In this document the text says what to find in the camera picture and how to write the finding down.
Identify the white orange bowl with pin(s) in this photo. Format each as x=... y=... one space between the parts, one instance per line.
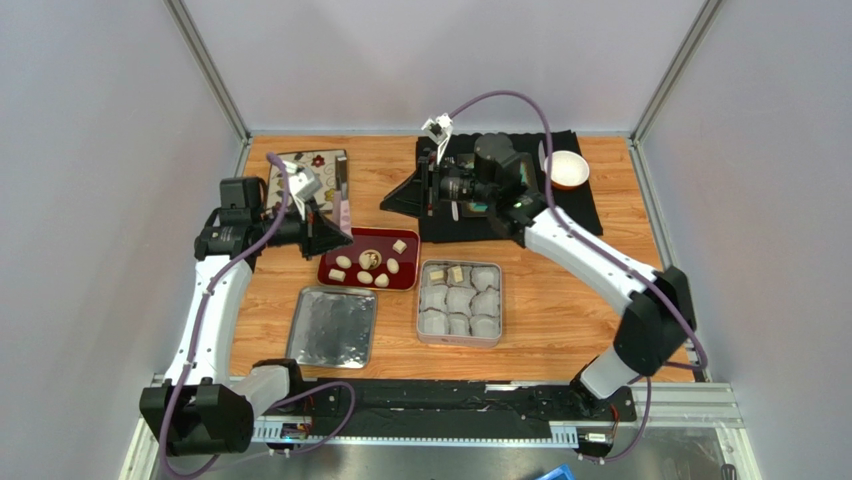
x=569 y=170

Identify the floral square plate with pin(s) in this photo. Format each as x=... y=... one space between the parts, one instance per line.
x=322 y=162

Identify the white oval chocolate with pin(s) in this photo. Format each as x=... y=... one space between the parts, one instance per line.
x=365 y=277
x=343 y=262
x=392 y=266

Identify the blue plastic object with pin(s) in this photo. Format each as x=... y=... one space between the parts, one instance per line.
x=562 y=472

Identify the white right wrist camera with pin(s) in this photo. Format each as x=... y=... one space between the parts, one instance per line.
x=440 y=130

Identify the silver tin lid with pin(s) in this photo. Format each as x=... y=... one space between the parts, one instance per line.
x=333 y=327

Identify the green square plate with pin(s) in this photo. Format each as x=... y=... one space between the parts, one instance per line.
x=477 y=209

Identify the pink metal tin box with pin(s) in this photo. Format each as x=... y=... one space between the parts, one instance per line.
x=468 y=315

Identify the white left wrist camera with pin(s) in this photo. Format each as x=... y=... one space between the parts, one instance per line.
x=302 y=185

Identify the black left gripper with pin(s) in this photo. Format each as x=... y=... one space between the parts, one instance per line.
x=318 y=235

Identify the red lacquer tray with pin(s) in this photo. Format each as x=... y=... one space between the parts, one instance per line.
x=380 y=239

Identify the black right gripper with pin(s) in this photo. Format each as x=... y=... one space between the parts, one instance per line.
x=427 y=186

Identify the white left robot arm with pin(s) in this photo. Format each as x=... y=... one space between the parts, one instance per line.
x=197 y=409

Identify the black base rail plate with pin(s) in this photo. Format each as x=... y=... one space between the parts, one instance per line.
x=438 y=410

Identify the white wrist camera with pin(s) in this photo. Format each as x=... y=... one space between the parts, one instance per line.
x=440 y=130
x=302 y=185

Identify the silver knife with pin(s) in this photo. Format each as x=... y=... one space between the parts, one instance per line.
x=545 y=184

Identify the pink handled metal tongs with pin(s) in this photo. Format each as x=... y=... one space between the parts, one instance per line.
x=342 y=214

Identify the black cloth placemat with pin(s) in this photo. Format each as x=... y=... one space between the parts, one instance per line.
x=578 y=203

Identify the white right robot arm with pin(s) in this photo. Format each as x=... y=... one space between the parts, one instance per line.
x=655 y=306

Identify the white heart chocolate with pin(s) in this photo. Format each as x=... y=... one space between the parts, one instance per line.
x=382 y=281
x=369 y=259

